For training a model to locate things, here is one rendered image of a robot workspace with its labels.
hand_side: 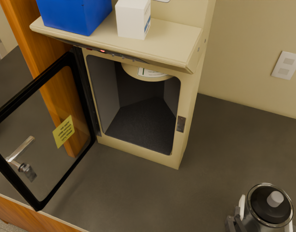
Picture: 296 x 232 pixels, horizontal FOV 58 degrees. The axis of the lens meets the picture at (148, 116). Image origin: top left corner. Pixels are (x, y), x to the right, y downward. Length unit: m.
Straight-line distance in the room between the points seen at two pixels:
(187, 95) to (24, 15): 0.41
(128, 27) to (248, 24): 0.60
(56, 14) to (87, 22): 0.06
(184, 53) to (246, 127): 0.71
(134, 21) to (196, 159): 0.64
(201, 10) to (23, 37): 0.39
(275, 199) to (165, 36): 0.44
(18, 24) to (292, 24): 0.81
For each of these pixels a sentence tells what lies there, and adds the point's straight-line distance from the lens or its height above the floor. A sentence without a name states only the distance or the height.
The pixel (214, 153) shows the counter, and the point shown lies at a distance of 1.04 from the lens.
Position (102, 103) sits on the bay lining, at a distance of 0.88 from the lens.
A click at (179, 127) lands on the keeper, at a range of 0.77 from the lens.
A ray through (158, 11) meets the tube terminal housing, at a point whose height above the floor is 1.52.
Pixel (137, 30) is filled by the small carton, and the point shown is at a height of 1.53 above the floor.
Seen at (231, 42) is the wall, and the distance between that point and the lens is 1.07.
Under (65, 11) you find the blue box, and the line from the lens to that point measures 0.52.
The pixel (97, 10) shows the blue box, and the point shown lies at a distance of 0.54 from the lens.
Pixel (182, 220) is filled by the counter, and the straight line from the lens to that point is 0.91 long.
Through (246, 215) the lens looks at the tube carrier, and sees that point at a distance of 0.77.
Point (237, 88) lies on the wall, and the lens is 1.21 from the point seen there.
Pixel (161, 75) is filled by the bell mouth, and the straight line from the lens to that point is 0.70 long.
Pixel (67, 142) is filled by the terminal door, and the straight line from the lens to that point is 0.84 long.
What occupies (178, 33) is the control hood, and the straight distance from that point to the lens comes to 0.53.
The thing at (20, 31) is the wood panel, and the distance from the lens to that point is 0.67.
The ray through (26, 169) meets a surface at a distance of 0.73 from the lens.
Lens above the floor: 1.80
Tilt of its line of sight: 51 degrees down
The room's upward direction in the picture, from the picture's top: straight up
